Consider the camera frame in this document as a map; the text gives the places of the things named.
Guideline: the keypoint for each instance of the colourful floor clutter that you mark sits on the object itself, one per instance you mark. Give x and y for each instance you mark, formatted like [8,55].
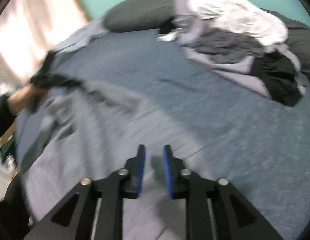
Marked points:
[6,150]

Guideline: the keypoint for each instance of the wooden window frame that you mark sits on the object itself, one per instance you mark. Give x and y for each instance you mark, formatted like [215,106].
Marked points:
[81,0]

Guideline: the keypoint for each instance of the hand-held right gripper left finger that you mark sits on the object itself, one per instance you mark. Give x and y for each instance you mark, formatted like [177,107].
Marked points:
[140,172]

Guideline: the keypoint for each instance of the small white cloth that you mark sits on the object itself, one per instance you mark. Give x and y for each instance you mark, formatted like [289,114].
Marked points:
[168,37]

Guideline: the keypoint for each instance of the grey knit sweater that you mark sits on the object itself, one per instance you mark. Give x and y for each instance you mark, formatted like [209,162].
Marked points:
[102,142]

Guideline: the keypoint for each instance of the light grey duvet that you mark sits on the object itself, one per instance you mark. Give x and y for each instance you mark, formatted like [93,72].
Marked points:
[82,37]

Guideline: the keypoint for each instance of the pink curtain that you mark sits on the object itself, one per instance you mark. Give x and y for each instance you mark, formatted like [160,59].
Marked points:
[27,22]

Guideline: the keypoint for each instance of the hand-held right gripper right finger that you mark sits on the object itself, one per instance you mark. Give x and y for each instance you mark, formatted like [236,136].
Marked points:
[168,172]

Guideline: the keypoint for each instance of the black garment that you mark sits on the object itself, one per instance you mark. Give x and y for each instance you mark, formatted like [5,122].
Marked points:
[280,80]

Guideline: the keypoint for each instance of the white garment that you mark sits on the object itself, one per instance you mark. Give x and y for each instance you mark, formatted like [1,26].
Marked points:
[235,12]

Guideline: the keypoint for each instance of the dark grey garment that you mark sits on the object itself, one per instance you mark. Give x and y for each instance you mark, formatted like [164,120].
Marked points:
[227,47]

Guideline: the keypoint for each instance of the person's dark clothing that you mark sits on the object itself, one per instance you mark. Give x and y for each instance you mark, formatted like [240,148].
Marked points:
[10,212]

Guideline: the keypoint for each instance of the light grey garment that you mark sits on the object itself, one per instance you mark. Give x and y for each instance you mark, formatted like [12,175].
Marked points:
[235,68]

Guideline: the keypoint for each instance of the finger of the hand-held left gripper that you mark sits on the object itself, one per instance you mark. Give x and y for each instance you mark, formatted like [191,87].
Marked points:
[76,83]

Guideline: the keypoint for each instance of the person's left hand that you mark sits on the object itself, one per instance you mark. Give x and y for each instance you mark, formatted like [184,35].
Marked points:
[20,97]

